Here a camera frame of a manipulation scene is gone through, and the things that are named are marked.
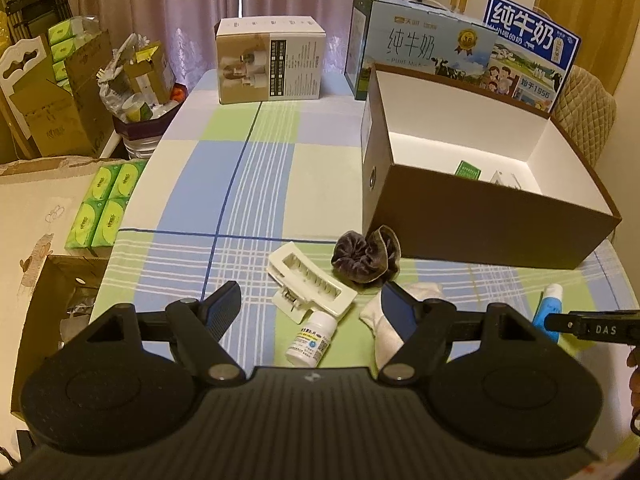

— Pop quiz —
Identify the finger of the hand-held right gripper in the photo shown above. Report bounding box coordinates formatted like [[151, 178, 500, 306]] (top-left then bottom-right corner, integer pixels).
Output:
[[544, 311, 581, 337]]

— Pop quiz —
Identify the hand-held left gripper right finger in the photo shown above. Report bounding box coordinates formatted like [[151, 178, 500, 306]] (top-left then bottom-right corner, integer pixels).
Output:
[[377, 281, 566, 387]]

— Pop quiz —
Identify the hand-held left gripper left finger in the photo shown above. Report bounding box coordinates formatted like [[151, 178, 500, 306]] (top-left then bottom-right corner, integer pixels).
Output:
[[65, 281, 247, 387]]

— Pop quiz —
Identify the blue and white tube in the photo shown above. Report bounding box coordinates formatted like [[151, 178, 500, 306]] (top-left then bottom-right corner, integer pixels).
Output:
[[531, 283, 565, 331]]

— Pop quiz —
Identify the white knitted cloth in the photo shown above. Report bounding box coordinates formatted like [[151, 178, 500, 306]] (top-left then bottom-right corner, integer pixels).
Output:
[[359, 281, 445, 371]]

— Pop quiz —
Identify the brown storage box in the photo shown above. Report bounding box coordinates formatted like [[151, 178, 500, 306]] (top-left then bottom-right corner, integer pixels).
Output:
[[361, 62, 623, 271]]

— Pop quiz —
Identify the person's right hand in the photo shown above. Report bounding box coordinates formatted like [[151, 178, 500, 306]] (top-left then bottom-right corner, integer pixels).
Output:
[[627, 345, 640, 433]]

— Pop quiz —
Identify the brown velvet scrunchie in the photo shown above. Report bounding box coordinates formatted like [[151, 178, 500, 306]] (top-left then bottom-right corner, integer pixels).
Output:
[[331, 225, 402, 286]]

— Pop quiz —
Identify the white hair claw clip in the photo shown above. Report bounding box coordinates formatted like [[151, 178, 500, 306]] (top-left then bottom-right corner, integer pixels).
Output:
[[265, 241, 358, 325]]

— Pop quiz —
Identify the white pill bottle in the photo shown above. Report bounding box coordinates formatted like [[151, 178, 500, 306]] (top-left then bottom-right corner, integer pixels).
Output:
[[285, 310, 337, 367]]

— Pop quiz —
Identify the checked tablecloth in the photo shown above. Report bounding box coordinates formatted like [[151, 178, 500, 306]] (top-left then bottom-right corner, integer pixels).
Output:
[[87, 67, 640, 371]]

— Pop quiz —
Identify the green tissue multipack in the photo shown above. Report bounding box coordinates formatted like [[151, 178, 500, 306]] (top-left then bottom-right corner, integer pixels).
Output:
[[65, 159, 148, 251]]

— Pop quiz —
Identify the white medicine box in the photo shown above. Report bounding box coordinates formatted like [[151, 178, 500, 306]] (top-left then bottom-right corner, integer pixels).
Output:
[[487, 170, 523, 191]]

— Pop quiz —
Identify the open brown cardboard box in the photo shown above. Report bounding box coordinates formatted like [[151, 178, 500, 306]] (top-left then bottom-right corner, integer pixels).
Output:
[[10, 254, 112, 416]]

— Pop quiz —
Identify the purple waste bin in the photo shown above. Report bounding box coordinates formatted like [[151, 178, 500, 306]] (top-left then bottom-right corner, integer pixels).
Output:
[[112, 102, 180, 161]]

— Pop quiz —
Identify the beige quilted chair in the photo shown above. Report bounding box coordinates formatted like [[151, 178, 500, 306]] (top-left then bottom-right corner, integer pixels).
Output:
[[552, 65, 618, 166]]

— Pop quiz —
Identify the beige printed product box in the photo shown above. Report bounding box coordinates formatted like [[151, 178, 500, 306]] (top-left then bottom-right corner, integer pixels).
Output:
[[215, 16, 327, 106]]

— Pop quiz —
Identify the trash bin with rubbish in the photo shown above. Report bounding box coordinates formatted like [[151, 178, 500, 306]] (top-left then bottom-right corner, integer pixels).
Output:
[[96, 32, 151, 123]]

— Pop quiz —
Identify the yellow-brown paper box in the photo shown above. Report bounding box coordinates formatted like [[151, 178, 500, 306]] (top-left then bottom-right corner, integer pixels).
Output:
[[124, 45, 175, 103]]

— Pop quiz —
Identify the brown cardboard carton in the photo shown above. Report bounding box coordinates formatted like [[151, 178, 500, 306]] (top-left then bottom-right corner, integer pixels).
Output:
[[10, 27, 116, 158]]

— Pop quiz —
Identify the light blue milk carton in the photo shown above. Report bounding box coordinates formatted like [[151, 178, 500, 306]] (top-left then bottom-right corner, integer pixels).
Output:
[[344, 0, 501, 101]]

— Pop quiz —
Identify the dark blue milk carton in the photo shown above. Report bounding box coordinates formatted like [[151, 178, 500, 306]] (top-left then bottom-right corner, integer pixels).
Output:
[[482, 0, 583, 113]]

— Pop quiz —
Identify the stack of green tissue packs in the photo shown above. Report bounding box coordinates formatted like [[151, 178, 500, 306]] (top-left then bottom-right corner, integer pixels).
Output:
[[47, 16, 88, 86]]

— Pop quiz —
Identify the white wooden chair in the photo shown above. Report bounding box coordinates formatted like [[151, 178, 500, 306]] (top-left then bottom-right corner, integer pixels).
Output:
[[0, 35, 56, 151]]

